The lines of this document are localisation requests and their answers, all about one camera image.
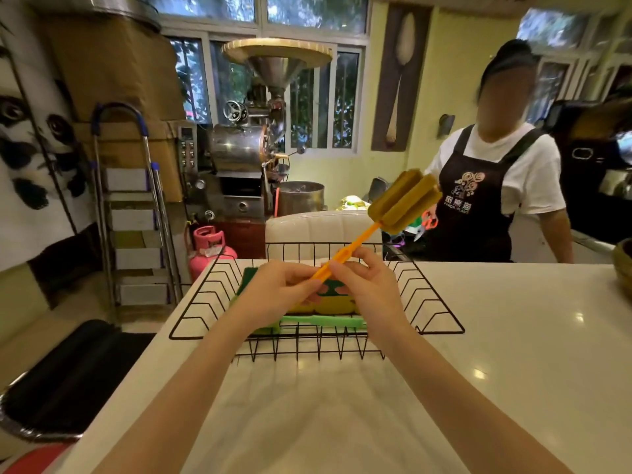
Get person's left hand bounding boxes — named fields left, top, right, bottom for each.
left=234, top=261, right=328, bottom=327

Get person's right hand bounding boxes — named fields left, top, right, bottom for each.
left=326, top=247, right=416, bottom=345

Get yellow sponge bottle brush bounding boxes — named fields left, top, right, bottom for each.
left=310, top=169, right=443, bottom=283

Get person's left forearm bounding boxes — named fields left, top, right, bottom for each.
left=92, top=311, right=278, bottom=474

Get person's right forearm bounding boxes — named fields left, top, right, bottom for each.
left=371, top=327, right=573, bottom=474

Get yellow and green sponge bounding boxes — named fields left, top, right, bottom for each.
left=234, top=266, right=361, bottom=316

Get white padded chair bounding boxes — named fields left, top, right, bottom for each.
left=266, top=210, right=384, bottom=262

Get steel bucket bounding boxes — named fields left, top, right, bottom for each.
left=276, top=181, right=327, bottom=218

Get pink gas cylinder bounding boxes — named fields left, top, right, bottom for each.
left=186, top=225, right=239, bottom=284

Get black apron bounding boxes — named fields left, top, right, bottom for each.
left=428, top=124, right=545, bottom=263

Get steel coffee roaster machine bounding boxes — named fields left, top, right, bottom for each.
left=178, top=38, right=333, bottom=227

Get metal step ladder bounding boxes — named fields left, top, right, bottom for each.
left=90, top=102, right=183, bottom=311

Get black round stool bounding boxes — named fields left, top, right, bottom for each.
left=0, top=319, right=157, bottom=444

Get black espresso machine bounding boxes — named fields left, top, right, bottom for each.
left=543, top=93, right=632, bottom=245

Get black wire dish rack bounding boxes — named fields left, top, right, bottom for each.
left=169, top=242, right=466, bottom=363

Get green handled brush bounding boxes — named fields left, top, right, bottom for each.
left=255, top=315, right=368, bottom=336

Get orange handled scissors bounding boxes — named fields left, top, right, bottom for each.
left=414, top=210, right=439, bottom=241

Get spoon wall picture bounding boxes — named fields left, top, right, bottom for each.
left=371, top=4, right=433, bottom=152

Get window frame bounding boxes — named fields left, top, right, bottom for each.
left=148, top=0, right=371, bottom=158

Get panda wall picture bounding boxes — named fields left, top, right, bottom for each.
left=0, top=24, right=97, bottom=272

